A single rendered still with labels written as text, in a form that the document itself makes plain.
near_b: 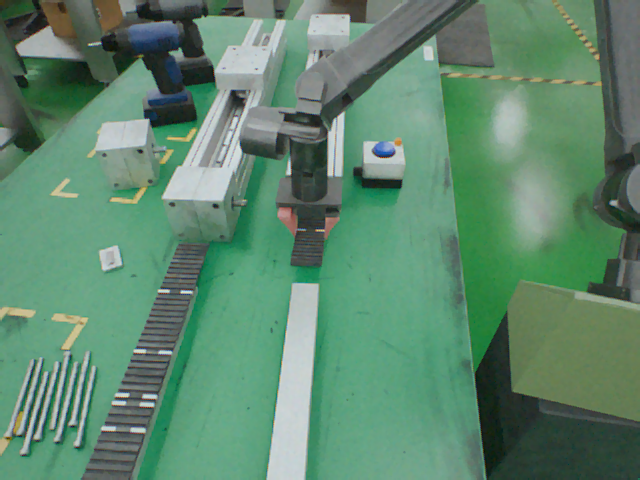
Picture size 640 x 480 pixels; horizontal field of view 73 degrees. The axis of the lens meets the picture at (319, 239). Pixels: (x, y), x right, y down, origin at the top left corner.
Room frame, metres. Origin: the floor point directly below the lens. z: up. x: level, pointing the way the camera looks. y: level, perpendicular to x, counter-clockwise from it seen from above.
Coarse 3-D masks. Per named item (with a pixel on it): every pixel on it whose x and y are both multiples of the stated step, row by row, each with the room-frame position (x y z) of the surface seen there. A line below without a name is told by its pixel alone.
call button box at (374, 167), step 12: (372, 144) 0.76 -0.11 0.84; (372, 156) 0.71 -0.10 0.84; (384, 156) 0.71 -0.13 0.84; (396, 156) 0.71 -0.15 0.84; (360, 168) 0.73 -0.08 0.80; (372, 168) 0.69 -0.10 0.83; (384, 168) 0.69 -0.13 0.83; (396, 168) 0.69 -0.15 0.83; (372, 180) 0.69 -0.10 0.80; (384, 180) 0.69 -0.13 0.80; (396, 180) 0.69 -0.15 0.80
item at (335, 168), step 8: (312, 56) 1.14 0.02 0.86; (320, 56) 1.23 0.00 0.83; (336, 120) 0.81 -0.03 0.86; (336, 128) 0.78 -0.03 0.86; (336, 136) 0.75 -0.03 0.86; (336, 144) 0.72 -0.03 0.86; (336, 152) 0.69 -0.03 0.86; (336, 160) 0.66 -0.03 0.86; (288, 168) 0.64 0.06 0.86; (328, 168) 0.64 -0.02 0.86; (336, 168) 0.64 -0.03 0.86; (288, 176) 0.62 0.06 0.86; (328, 176) 0.62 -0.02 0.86; (336, 176) 0.62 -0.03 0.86
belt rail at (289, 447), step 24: (312, 288) 0.41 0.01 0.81; (312, 312) 0.36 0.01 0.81; (288, 336) 0.32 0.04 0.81; (312, 336) 0.33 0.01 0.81; (288, 360) 0.29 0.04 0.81; (312, 360) 0.29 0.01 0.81; (288, 384) 0.26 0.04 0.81; (312, 384) 0.27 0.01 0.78; (288, 408) 0.23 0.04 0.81; (288, 432) 0.20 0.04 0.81; (288, 456) 0.17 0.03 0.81
